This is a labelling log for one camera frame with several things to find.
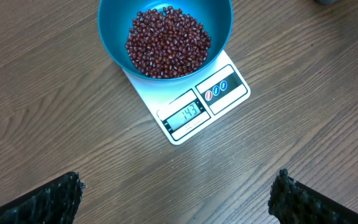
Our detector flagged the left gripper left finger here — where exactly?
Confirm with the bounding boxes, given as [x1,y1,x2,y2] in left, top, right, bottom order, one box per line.
[0,172,85,224]

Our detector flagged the red beans in bowl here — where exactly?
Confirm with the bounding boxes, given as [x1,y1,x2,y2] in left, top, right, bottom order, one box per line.
[125,6,211,79]

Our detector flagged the white digital kitchen scale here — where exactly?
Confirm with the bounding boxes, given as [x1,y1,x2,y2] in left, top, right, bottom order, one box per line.
[124,51,250,145]

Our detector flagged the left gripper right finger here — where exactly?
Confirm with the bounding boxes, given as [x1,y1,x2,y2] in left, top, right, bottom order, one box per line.
[268,169,358,224]

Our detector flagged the blue metal bowl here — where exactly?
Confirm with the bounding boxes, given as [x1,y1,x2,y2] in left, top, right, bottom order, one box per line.
[98,0,234,80]

